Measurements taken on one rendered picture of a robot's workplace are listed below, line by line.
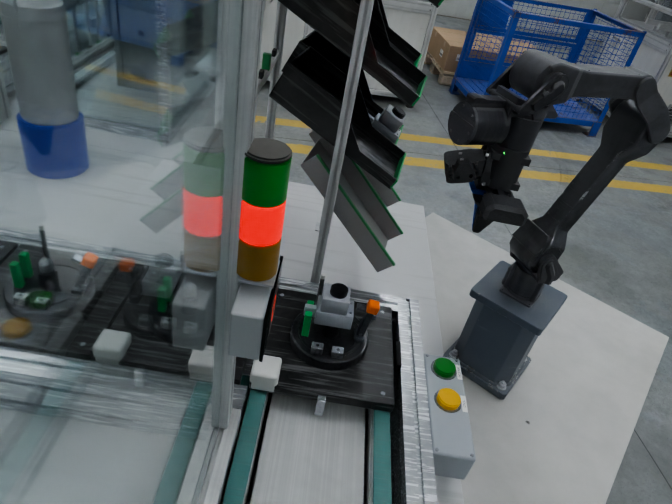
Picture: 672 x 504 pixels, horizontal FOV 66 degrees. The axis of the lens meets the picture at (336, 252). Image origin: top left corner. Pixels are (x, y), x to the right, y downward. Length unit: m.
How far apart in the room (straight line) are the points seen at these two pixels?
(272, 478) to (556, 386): 0.65
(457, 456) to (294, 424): 0.26
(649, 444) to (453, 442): 1.76
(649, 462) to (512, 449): 1.50
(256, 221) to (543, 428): 0.76
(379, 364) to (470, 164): 0.39
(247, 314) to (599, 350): 0.97
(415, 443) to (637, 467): 1.69
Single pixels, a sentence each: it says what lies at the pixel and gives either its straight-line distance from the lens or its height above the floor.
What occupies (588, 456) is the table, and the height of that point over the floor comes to 0.86.
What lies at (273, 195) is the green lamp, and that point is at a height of 1.38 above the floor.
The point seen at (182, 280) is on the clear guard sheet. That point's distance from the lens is 0.40.
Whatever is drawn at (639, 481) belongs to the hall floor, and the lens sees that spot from 2.44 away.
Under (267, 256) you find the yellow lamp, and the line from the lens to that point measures 0.58.
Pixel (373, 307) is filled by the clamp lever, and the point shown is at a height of 1.07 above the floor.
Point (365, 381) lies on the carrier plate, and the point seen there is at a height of 0.97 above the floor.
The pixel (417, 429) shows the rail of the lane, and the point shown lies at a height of 0.95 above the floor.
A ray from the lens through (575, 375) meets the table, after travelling 1.28.
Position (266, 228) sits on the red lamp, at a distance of 0.56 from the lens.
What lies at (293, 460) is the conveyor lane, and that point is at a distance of 0.86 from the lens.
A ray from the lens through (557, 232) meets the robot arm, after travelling 0.97.
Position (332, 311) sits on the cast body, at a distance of 0.87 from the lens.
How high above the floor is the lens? 1.65
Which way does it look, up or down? 36 degrees down
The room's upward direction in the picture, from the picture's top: 12 degrees clockwise
